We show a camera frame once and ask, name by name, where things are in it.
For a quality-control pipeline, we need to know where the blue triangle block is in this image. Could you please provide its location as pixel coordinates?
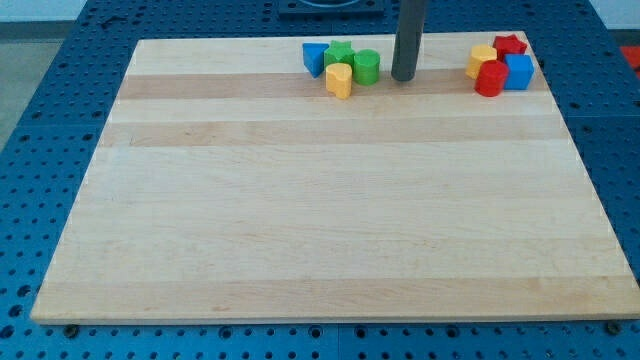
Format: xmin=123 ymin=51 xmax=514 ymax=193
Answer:
xmin=302 ymin=42 xmax=329 ymax=78

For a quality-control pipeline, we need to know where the yellow heart block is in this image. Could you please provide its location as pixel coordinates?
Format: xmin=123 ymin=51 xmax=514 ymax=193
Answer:
xmin=325 ymin=63 xmax=352 ymax=99

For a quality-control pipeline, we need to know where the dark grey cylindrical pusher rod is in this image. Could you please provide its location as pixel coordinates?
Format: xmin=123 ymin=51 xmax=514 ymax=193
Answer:
xmin=391 ymin=0 xmax=428 ymax=82

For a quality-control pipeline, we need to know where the green cylinder block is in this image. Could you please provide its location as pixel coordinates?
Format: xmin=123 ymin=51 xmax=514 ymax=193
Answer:
xmin=353 ymin=49 xmax=380 ymax=86

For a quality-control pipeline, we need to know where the red cylinder block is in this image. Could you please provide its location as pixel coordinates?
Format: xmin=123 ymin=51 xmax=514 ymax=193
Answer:
xmin=474 ymin=60 xmax=509 ymax=97

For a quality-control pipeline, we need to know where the green star block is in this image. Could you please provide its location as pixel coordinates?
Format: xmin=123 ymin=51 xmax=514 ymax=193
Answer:
xmin=323 ymin=40 xmax=355 ymax=68

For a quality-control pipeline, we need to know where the yellow hexagon block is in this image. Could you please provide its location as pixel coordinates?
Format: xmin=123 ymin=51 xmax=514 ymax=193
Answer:
xmin=465 ymin=44 xmax=497 ymax=79

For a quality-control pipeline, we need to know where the red star block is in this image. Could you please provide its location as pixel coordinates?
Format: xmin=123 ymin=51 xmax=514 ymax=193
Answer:
xmin=493 ymin=34 xmax=528 ymax=62

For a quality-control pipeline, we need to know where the light wooden board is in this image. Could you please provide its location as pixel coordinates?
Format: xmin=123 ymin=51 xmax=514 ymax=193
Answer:
xmin=31 ymin=32 xmax=639 ymax=325

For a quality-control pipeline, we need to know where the blue cube block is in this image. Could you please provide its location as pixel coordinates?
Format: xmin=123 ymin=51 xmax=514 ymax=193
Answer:
xmin=504 ymin=54 xmax=535 ymax=90

